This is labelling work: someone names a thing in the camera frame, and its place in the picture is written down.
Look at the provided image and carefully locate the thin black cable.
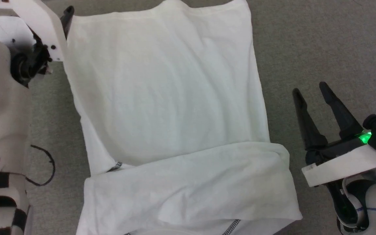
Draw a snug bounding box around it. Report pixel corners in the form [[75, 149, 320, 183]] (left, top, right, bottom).
[[25, 145, 56, 187]]

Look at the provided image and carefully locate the white garment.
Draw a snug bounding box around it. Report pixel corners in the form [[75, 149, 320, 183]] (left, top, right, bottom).
[[63, 0, 303, 235]]

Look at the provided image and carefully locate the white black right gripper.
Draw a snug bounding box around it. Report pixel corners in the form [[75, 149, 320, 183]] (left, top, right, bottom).
[[292, 82, 376, 187]]

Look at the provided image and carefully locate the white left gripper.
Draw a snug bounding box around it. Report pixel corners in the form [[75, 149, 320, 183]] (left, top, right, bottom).
[[0, 0, 75, 62]]

